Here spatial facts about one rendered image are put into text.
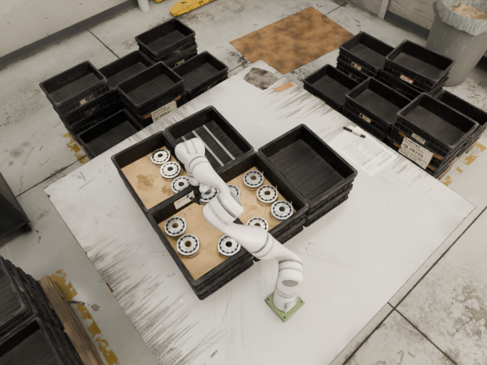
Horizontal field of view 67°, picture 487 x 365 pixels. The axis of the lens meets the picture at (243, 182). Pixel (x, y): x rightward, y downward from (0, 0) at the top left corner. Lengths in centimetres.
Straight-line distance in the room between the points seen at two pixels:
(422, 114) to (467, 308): 126
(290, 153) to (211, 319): 89
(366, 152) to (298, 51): 200
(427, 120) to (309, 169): 113
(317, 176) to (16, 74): 337
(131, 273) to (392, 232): 125
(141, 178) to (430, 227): 144
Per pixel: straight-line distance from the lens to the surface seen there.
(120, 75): 329
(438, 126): 277
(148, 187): 188
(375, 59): 334
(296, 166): 189
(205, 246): 167
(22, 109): 399
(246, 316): 169
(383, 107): 294
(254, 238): 120
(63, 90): 316
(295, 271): 138
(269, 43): 405
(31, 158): 352
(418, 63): 320
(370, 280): 180
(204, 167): 122
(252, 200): 176
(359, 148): 219
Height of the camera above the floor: 233
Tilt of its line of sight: 55 degrees down
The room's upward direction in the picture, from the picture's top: 4 degrees counter-clockwise
